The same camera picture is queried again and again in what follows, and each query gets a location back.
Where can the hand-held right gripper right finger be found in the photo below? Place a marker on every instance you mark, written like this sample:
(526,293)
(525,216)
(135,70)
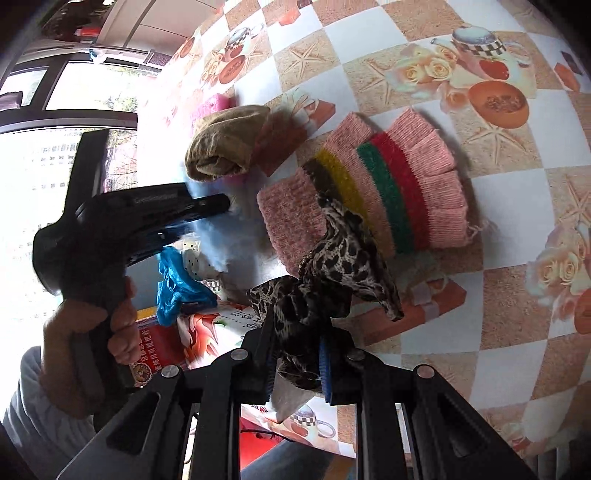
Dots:
(326,374)

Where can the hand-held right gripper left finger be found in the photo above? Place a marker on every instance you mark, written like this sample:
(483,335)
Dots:
(259,369)

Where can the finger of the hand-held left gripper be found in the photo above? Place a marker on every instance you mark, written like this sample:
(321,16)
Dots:
(210,205)

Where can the light blue fluffy cloth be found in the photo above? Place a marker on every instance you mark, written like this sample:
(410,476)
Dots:
(221,235)

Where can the leopard print scarf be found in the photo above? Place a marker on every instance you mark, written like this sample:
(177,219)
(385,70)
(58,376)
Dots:
(332,263)

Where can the person's left forearm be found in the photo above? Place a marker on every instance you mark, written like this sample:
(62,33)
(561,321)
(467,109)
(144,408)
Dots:
(32,415)

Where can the person's left hand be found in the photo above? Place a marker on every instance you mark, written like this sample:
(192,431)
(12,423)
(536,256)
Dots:
(60,360)

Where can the cream polka dot scrunchie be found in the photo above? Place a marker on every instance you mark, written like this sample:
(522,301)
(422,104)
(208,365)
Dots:
(196,263)

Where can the white floral printed packet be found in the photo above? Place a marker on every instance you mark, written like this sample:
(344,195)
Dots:
(217,327)

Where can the tan rolled cloth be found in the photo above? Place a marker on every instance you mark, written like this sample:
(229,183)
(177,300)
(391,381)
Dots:
(221,138)

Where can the pink sponge with holes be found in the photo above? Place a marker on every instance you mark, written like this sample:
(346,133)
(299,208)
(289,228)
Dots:
(207,105)

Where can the checkered floral tablecloth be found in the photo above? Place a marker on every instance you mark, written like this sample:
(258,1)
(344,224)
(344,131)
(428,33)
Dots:
(461,323)

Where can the pink knitted glove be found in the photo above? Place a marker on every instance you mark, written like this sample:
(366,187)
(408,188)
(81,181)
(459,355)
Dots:
(443,198)

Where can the dark window frame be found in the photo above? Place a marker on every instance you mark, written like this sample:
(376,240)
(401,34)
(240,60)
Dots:
(69,119)

